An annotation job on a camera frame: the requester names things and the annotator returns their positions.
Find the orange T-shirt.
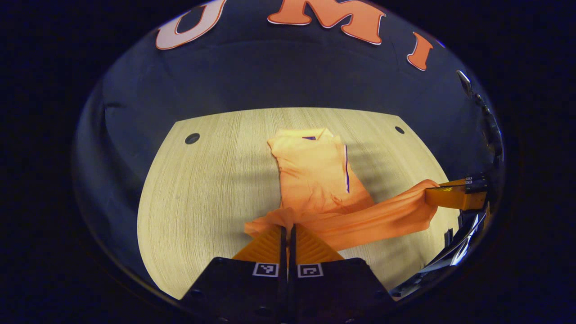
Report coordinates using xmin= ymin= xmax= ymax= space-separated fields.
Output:
xmin=244 ymin=128 xmax=441 ymax=252

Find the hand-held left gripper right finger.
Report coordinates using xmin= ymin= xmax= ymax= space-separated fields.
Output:
xmin=288 ymin=224 xmax=396 ymax=324

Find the black backdrop cloth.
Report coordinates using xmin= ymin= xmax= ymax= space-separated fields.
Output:
xmin=72 ymin=0 xmax=504 ymax=288

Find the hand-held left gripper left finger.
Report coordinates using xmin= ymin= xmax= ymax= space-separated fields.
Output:
xmin=180 ymin=224 xmax=288 ymax=324

